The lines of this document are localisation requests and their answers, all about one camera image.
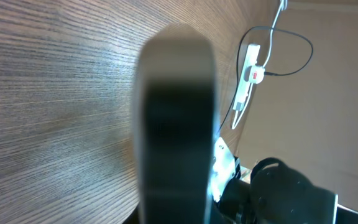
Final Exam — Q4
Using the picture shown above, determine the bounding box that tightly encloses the teal Galaxy smartphone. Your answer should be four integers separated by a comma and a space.
131, 23, 218, 223

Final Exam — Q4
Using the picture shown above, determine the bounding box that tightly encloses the black USB charging cable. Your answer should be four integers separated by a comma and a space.
218, 26, 314, 134

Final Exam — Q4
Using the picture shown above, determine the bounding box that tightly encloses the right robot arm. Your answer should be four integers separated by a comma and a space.
216, 157, 358, 224

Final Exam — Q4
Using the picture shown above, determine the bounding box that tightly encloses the white charger plug adapter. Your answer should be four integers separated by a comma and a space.
248, 65, 265, 85

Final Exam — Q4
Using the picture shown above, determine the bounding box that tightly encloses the white power strip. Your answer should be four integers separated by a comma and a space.
232, 44, 260, 111

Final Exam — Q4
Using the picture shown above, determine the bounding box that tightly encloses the white power strip cord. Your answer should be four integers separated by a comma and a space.
230, 0, 289, 131

